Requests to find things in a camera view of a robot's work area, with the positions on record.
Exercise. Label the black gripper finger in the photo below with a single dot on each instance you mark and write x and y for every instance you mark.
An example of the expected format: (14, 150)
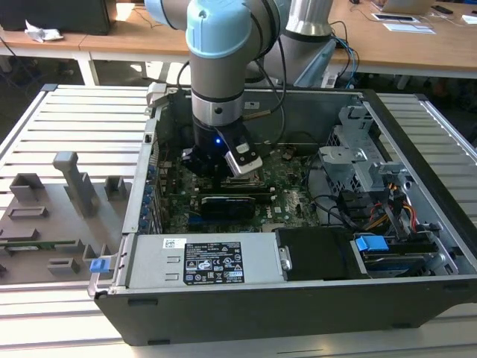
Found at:
(189, 158)
(222, 182)

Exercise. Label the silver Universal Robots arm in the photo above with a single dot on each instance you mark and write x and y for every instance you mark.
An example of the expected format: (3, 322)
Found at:
(218, 85)

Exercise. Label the CPU socket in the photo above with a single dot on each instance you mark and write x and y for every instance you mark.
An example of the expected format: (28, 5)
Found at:
(246, 185)

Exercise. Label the black RAM slot bank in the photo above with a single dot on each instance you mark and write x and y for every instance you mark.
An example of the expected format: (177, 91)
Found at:
(261, 193)

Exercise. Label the blue expansion slot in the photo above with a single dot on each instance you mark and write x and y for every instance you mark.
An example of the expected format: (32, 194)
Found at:
(195, 223)

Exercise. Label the black plastic bay cover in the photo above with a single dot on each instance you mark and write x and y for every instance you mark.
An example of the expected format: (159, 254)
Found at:
(316, 253)

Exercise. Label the black graphics card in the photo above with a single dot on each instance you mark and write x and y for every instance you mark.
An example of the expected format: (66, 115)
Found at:
(227, 209)

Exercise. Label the green motherboard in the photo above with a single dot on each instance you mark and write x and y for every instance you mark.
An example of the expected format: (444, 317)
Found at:
(294, 197)

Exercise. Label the grey power supply unit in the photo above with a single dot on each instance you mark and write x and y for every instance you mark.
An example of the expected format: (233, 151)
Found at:
(156, 261)

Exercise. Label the silver metal drive cage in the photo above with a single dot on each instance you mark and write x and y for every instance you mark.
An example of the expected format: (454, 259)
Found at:
(337, 168)

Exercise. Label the pale blue teach pendant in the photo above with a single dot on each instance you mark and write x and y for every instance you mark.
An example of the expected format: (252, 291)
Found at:
(316, 61)

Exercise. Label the black open PC case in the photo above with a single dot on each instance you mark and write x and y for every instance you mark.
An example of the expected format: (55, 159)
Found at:
(261, 313)

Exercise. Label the wooden office desk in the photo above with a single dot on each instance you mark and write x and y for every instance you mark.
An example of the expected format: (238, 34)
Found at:
(410, 48)
(112, 41)

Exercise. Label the small blue plastic clip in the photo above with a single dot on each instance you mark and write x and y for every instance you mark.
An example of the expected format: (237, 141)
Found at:
(98, 266)

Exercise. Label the grey parts rack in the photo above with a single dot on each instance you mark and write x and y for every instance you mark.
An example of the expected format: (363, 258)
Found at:
(56, 231)

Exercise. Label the hard disk in blue carrier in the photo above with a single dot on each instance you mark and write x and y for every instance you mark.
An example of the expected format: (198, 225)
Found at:
(370, 244)

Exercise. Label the green RAM stick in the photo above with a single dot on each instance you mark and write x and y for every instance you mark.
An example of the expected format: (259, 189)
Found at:
(48, 245)

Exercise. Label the crumpled white paper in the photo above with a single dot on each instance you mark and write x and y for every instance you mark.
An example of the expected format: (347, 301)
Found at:
(41, 33)

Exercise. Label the black desktop computer box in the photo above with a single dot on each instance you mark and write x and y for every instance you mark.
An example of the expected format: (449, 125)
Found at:
(56, 15)

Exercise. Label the white framed tablet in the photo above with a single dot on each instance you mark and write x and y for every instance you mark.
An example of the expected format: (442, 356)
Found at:
(395, 17)

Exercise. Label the white paper sheet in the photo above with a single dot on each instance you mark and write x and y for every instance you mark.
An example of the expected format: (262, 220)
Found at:
(470, 19)
(410, 28)

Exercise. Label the silver laptop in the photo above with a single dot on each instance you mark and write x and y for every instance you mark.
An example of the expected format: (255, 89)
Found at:
(406, 4)

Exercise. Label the small black remote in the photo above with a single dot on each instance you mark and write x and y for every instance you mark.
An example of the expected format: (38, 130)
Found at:
(443, 9)

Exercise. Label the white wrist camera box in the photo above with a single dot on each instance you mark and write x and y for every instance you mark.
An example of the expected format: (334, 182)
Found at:
(244, 168)

